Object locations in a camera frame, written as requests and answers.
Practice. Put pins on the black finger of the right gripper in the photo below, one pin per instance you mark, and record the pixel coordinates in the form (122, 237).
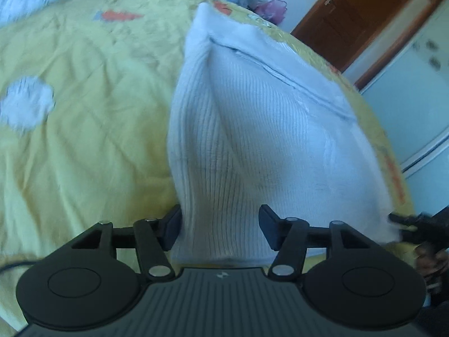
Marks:
(403, 220)

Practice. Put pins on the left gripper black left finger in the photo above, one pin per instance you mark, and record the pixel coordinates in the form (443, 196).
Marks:
(154, 238)

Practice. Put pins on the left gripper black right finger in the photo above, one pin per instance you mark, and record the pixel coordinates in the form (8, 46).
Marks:
(288, 237)

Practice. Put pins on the white knit sweater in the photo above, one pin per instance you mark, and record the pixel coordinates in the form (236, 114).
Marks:
(253, 124)

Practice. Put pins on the white wardrobe with flower stickers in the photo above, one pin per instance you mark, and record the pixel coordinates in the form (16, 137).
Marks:
(410, 99)

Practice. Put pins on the yellow carrot print bedsheet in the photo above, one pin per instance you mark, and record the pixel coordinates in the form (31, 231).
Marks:
(101, 152)

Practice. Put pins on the brown wooden door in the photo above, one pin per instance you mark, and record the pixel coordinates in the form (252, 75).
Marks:
(360, 37)

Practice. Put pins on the pink plastic bag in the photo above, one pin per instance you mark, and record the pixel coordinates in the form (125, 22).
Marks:
(273, 11)

